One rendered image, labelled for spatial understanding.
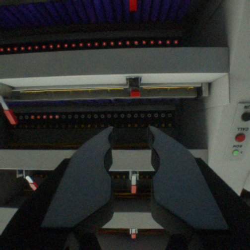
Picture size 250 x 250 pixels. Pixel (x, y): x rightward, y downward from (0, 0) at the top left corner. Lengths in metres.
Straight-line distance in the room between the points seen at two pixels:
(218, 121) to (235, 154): 0.08
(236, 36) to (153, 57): 0.13
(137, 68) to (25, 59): 0.20
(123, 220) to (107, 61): 0.40
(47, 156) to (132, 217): 0.27
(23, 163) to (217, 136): 0.42
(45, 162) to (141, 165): 0.21
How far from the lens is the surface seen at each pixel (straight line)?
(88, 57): 0.27
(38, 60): 0.30
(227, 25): 0.33
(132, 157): 0.31
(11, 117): 0.38
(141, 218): 0.45
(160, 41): 0.42
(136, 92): 0.19
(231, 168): 0.39
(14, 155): 0.41
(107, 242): 0.70
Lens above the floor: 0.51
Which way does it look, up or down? 21 degrees up
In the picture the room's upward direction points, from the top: 179 degrees clockwise
